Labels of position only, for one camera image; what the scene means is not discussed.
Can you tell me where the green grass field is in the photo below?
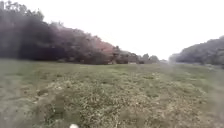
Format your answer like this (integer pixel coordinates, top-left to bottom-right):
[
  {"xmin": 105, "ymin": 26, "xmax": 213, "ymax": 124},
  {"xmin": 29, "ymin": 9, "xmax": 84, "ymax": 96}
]
[{"xmin": 0, "ymin": 58, "xmax": 224, "ymax": 128}]

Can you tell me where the wood of trees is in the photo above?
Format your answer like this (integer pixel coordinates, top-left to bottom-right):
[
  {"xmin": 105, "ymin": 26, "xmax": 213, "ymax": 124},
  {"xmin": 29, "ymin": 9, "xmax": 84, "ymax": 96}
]
[{"xmin": 0, "ymin": 0, "xmax": 162, "ymax": 66}]

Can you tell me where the wooded hill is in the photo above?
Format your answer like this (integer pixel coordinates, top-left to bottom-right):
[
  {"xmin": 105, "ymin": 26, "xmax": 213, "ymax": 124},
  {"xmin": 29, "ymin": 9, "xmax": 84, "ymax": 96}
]
[{"xmin": 168, "ymin": 35, "xmax": 224, "ymax": 67}]

